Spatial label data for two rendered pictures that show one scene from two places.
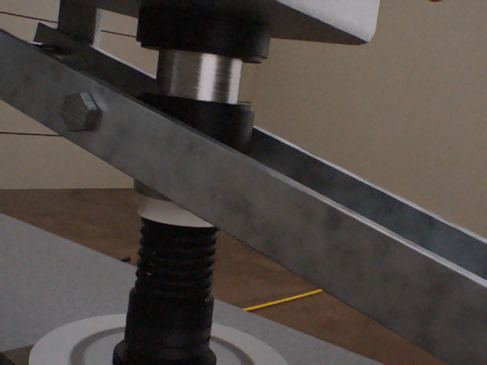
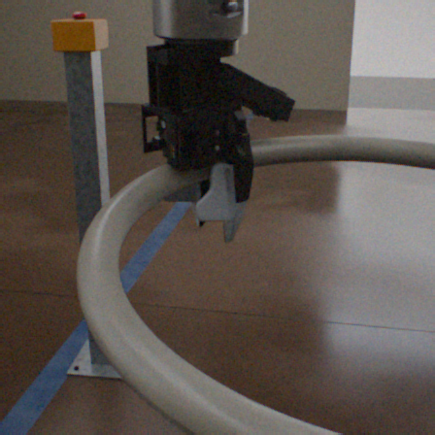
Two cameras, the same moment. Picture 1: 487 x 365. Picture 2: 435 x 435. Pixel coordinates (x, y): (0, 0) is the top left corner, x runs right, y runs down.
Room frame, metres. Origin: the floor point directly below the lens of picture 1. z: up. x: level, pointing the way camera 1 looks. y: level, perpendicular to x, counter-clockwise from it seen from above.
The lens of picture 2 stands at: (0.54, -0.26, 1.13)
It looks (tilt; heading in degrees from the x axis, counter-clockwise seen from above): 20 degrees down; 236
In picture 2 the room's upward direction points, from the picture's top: straight up
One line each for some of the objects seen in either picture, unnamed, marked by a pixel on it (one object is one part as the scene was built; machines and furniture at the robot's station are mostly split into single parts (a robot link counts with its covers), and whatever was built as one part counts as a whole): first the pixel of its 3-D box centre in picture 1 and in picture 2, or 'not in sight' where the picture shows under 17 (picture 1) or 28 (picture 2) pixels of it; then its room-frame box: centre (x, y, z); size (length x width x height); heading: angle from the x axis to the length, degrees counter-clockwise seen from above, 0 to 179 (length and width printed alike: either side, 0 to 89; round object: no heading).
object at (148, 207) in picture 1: (184, 194); not in sight; (0.49, 0.05, 1.01); 0.07 x 0.07 x 0.04
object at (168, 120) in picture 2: not in sight; (195, 102); (0.23, -0.75, 1.03); 0.09 x 0.08 x 0.12; 3
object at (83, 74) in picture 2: not in sight; (93, 207); (-0.08, -1.83, 0.54); 0.20 x 0.20 x 1.09; 49
